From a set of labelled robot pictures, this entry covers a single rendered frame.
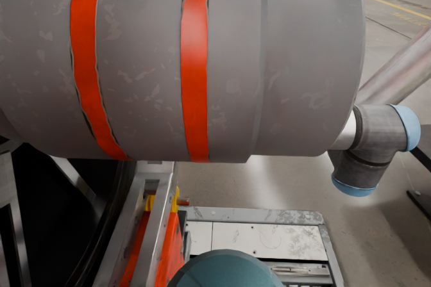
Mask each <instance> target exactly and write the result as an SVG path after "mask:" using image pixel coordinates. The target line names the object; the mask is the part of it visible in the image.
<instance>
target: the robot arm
mask: <svg viewBox="0 0 431 287"><path fill-rule="evenodd" d="M430 78H431V22H430V23H429V24H427V25H426V26H425V27H424V28H423V29H422V30H421V31H420V32H419V33H418V34H417V35H416V36H415V37H414V38H413V39H412V40H411V41H410V42H409V43H407V44H406V45H405V46H404V47H403V48H402V49H401V50H400V51H399V52H398V53H396V54H395V55H394V56H393V57H392V58H391V59H390V60H389V61H388V62H387V63H386V64H385V65H384V66H383V67H382V68H381V69H380V70H379V71H378V72H376V73H375V74H374V75H373V76H372V77H371V78H370V79H369V80H368V81H367V82H365V83H364V84H363V85H362V86H361V87H360V88H359V90H358V92H357V97H356V100H355V104H354V106H353V109H352V111H351V114H350V117H349V119H348V121H347V123H346V126H345V128H344V129H343V131H342V133H341V135H340V136H339V138H338V139H337V140H336V141H335V143H334V144H333V145H332V146H331V148H329V150H327V153H328V156H329V158H330V160H331V162H332V165H333V166H334V171H333V172H332V183H333V184H334V186H335V187H336V188H337V189H339V190H340V191H341V192H343V193H345V194H348V195H351V196H354V197H365V196H367V195H369V194H371V193H372V192H373V190H374V189H375V188H376V187H377V186H378V182H379V181H380V179H381V178H382V176H383V174H384V172H385V171H386V169H387V168H388V166H389V164H390V162H391V161H392V159H393V158H394V155H395V154H396V152H398V151H400V152H407V151H410V150H412V149H413V148H415V146H417V144H418V142H419V139H420V135H421V128H420V123H419V120H418V118H417V116H416V114H415V113H414V112H413V111H412V110H411V109H410V108H408V107H406V106H398V104H399V103H401V102H402V101H403V100H404V99H405V98H406V97H408V96H409V95H410V94H411V93H413V92H414V91H415V90H417V89H418V88H419V87H420V86H421V85H422V84H424V83H425V82H426V81H428V80H429V79H430Z"/></svg>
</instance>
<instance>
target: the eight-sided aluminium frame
mask: <svg viewBox="0 0 431 287"><path fill-rule="evenodd" d="M178 171H179V163H178V162H177V161H144V160H141V161H137V164H136V167H135V173H134V177H133V182H132V184H131V187H130V190H129V192H128V195H127V198H126V200H125V202H124V205H123V208H122V210H121V213H120V215H119V218H118V221H117V223H116V225H115V229H114V231H113V233H112V236H111V239H110V241H109V244H108V247H107V249H106V252H105V255H104V256H103V260H102V262H101V264H100V267H99V270H98V272H97V275H96V278H95V280H94V283H93V285H92V287H119V285H120V283H121V280H122V278H123V275H124V272H125V270H126V266H127V264H128V261H129V258H130V255H131V251H132V248H133V244H134V242H135V239H136V235H137V232H138V229H139V225H140V221H141V219H142V216H143V212H144V209H145V206H146V203H147V200H148V196H149V195H155V199H154V202H153V206H152V209H151V213H150V216H149V220H148V224H147V227H146V231H145V234H144V238H143V241H142V245H141V248H140V252H139V256H138V259H137V263H136V266H135V270H134V273H133V277H132V280H131V284H130V287H155V282H156V276H157V272H158V267H159V263H160V258H161V254H162V248H163V245H164V239H165V234H166V230H167V224H168V221H169V215H170V211H171V206H172V202H173V197H174V196H175V195H176V188H177V182H178Z"/></svg>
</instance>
